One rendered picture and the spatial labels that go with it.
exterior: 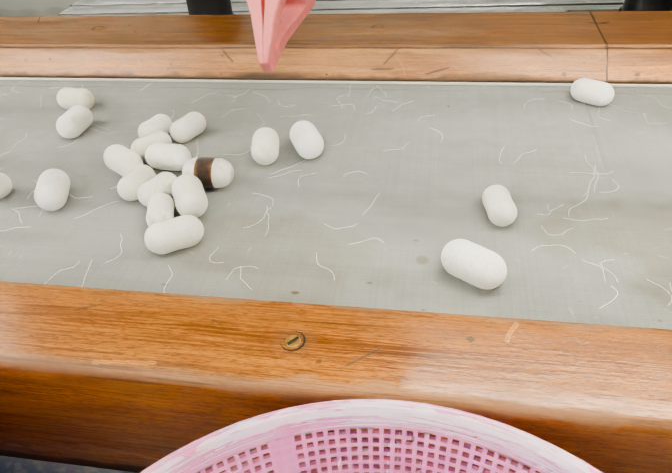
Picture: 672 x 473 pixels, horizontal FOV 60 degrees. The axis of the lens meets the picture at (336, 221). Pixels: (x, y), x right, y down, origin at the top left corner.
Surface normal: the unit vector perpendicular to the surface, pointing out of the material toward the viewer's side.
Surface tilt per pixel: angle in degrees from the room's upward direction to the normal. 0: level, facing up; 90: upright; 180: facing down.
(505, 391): 0
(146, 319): 0
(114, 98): 0
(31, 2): 88
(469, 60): 45
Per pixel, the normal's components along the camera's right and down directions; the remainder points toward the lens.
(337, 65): -0.15, -0.11
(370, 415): -0.06, 0.40
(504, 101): -0.06, -0.78
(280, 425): 0.22, 0.36
